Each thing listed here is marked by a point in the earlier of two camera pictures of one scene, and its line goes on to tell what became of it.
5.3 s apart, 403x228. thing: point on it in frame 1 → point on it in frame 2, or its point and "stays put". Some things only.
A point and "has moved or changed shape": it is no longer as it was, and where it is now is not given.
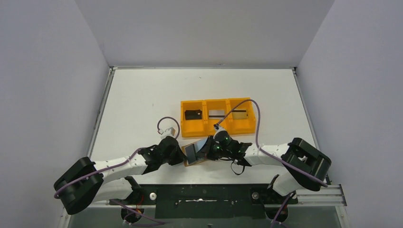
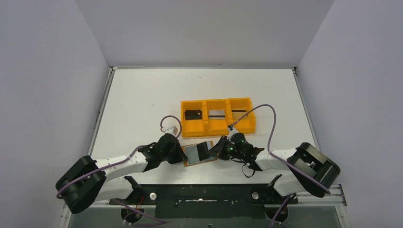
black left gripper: (176, 152) stays put
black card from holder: (190, 152) has moved or changed shape
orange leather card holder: (191, 156) stays put
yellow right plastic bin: (242, 119) stays put
